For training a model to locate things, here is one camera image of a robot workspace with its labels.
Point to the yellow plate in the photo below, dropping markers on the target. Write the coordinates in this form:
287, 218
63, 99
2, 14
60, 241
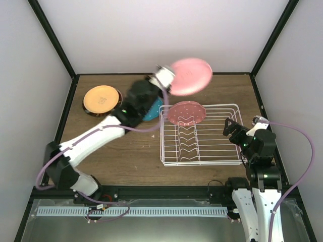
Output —
101, 98

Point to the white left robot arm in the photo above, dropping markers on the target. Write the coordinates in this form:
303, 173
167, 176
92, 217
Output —
62, 159

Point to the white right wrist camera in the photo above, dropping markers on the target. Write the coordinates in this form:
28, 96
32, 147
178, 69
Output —
259, 123

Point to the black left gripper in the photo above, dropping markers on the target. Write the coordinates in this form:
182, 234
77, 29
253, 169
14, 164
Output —
167, 89

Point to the white wire dish rack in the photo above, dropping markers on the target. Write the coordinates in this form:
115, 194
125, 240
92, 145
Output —
200, 144

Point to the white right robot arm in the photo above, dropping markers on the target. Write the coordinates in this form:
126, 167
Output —
257, 196

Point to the slotted grey cable duct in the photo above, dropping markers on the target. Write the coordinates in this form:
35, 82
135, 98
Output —
133, 212

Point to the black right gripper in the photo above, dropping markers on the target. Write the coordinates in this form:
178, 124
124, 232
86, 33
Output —
240, 130

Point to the light pink plate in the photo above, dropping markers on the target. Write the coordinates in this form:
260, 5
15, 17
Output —
191, 76

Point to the black front mounting rail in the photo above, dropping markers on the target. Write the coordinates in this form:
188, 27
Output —
214, 194

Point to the dark pink scalloped plate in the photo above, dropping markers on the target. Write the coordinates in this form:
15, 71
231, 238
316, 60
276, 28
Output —
186, 113

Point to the dark striped rim plate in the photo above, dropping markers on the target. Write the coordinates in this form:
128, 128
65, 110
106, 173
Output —
101, 114

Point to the teal plate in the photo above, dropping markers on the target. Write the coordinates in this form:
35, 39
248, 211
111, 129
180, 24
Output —
154, 110

